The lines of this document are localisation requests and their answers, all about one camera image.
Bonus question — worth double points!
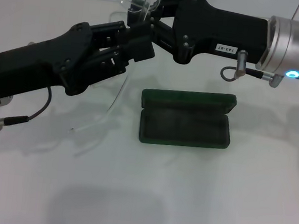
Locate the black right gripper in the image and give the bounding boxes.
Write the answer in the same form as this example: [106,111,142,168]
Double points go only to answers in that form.
[97,0,276,89]

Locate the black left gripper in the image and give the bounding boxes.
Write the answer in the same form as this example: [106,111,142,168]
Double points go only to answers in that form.
[0,12,122,112]

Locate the clear white glasses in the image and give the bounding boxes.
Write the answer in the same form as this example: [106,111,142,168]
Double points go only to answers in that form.
[68,0,164,144]

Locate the green glasses case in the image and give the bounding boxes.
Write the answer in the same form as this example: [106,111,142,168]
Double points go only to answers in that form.
[136,84,238,153]

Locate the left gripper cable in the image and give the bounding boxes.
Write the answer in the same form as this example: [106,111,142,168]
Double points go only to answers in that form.
[0,81,54,139]

